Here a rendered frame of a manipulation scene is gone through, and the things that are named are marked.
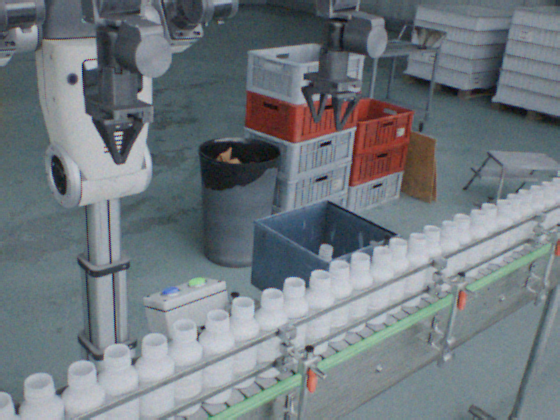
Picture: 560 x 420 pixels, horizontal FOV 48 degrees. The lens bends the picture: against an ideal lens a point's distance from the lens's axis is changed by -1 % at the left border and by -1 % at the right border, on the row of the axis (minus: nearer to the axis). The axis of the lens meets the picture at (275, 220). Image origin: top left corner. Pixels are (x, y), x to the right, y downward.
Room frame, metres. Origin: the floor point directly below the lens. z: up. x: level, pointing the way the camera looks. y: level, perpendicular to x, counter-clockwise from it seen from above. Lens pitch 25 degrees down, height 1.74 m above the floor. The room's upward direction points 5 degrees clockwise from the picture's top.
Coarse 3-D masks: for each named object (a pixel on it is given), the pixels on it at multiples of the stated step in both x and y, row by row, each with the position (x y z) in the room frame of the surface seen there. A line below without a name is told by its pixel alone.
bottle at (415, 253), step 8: (416, 240) 1.21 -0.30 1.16; (424, 240) 1.21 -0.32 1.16; (408, 248) 1.22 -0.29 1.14; (416, 248) 1.21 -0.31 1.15; (424, 248) 1.21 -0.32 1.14; (408, 256) 1.21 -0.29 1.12; (416, 256) 1.20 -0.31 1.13; (424, 256) 1.21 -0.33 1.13; (416, 264) 1.19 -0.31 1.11; (424, 272) 1.21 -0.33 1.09; (408, 280) 1.20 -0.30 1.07; (416, 280) 1.19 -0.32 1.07; (408, 288) 1.19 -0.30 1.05; (416, 288) 1.20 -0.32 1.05; (408, 304) 1.19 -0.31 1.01; (416, 304) 1.20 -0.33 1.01
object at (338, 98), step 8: (320, 88) 1.19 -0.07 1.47; (328, 88) 1.18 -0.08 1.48; (336, 96) 1.16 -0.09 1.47; (344, 96) 1.17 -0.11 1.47; (352, 96) 1.18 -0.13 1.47; (360, 96) 1.20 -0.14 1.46; (336, 104) 1.17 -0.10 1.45; (352, 104) 1.20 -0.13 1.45; (336, 112) 1.17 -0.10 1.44; (336, 120) 1.18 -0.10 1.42; (344, 120) 1.20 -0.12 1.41; (336, 128) 1.19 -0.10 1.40
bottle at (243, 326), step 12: (240, 300) 0.92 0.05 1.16; (252, 300) 0.92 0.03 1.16; (240, 312) 0.89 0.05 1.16; (252, 312) 0.90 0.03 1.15; (240, 324) 0.89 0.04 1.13; (252, 324) 0.90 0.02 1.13; (240, 336) 0.88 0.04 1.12; (252, 336) 0.88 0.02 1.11; (252, 348) 0.89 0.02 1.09; (240, 360) 0.88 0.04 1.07; (252, 360) 0.89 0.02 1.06; (240, 372) 0.88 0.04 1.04; (240, 384) 0.88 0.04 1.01
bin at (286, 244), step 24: (288, 216) 1.79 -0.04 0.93; (312, 216) 1.86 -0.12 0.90; (336, 216) 1.87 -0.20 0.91; (360, 216) 1.79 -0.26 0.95; (264, 240) 1.66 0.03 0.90; (288, 240) 1.58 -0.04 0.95; (312, 240) 1.87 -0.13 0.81; (336, 240) 1.86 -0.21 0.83; (360, 240) 1.78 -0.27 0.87; (264, 264) 1.66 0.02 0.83; (288, 264) 1.58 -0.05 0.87; (312, 264) 1.51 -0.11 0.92; (264, 288) 1.65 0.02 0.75
